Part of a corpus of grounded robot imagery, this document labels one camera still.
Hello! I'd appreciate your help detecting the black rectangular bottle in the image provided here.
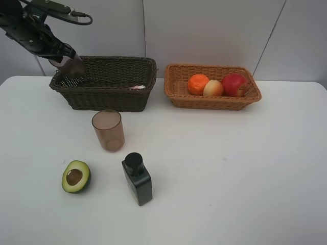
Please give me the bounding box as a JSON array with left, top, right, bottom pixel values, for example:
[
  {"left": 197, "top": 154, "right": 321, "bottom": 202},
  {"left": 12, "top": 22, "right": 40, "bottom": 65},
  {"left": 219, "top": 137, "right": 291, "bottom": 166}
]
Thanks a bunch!
[{"left": 122, "top": 153, "right": 153, "bottom": 206}]

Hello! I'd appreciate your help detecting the red apple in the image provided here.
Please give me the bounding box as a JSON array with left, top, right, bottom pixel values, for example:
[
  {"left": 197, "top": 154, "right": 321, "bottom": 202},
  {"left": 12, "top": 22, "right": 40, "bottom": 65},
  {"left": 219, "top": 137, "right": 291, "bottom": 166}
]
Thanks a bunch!
[{"left": 221, "top": 73, "right": 248, "bottom": 97}]

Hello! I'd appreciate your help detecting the tan wicker basket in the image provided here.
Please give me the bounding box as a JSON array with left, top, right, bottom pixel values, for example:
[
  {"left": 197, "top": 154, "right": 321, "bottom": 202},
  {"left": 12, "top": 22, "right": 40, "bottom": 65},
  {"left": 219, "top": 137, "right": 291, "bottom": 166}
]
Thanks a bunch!
[{"left": 164, "top": 64, "right": 262, "bottom": 111}]

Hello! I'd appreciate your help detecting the dark brown wicker basket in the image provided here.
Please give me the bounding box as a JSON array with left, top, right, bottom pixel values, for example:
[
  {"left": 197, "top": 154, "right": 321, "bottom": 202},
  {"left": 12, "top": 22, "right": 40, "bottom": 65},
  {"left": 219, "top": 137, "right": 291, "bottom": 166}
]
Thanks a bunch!
[{"left": 50, "top": 56, "right": 157, "bottom": 112}]

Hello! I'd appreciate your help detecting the orange mandarin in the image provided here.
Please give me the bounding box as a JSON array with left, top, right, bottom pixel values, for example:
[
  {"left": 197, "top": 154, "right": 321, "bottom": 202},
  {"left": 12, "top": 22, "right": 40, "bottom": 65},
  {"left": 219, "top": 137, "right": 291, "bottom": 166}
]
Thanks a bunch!
[{"left": 188, "top": 74, "right": 209, "bottom": 95}]

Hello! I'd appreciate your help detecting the brown transparent cup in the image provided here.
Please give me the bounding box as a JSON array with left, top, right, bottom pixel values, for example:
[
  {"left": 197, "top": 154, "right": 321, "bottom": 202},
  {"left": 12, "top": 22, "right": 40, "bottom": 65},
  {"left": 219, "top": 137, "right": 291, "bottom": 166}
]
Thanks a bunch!
[{"left": 91, "top": 110, "right": 125, "bottom": 152}]

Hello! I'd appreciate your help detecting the pink bottle white cap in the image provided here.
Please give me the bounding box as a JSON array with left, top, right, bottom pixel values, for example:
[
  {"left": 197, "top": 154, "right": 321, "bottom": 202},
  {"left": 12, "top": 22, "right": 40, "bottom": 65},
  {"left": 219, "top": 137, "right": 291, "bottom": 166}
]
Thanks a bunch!
[{"left": 129, "top": 85, "right": 146, "bottom": 90}]

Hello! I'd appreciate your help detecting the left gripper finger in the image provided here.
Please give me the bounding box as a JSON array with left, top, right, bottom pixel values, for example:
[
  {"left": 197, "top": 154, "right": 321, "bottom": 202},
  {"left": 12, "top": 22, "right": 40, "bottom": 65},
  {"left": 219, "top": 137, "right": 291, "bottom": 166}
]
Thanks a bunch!
[{"left": 65, "top": 47, "right": 83, "bottom": 65}]

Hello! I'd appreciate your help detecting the purple transparent cup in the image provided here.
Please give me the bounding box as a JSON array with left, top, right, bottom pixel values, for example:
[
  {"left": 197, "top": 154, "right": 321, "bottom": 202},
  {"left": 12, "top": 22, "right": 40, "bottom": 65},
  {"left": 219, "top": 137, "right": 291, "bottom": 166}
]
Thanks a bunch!
[{"left": 49, "top": 56, "right": 85, "bottom": 79}]

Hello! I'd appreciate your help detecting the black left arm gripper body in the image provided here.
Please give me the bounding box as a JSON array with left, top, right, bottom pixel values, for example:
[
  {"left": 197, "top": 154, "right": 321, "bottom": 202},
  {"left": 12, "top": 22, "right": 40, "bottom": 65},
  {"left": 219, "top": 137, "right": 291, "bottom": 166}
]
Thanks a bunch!
[{"left": 5, "top": 15, "right": 69, "bottom": 58}]

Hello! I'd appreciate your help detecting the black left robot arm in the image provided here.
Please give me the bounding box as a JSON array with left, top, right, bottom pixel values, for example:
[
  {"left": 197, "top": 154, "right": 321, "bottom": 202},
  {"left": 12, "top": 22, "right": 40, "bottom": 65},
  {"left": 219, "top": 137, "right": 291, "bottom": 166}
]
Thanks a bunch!
[{"left": 1, "top": 1, "right": 87, "bottom": 68}]

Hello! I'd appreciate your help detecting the avocado half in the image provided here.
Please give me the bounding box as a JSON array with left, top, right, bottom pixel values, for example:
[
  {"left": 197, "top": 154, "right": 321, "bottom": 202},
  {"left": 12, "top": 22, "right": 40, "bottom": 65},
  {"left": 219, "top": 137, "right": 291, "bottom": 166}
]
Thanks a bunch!
[{"left": 61, "top": 160, "right": 91, "bottom": 194}]

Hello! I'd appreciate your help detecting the round bread bun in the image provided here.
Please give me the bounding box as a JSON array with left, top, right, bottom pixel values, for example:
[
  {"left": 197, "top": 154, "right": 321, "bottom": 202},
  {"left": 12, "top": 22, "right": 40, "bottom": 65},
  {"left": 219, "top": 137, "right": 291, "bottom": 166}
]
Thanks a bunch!
[{"left": 203, "top": 80, "right": 224, "bottom": 96}]

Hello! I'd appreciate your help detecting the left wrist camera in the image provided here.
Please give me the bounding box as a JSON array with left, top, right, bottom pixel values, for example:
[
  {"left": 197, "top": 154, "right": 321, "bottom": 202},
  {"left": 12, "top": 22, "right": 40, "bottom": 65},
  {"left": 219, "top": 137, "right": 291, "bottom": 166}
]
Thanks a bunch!
[{"left": 21, "top": 0, "right": 71, "bottom": 18}]

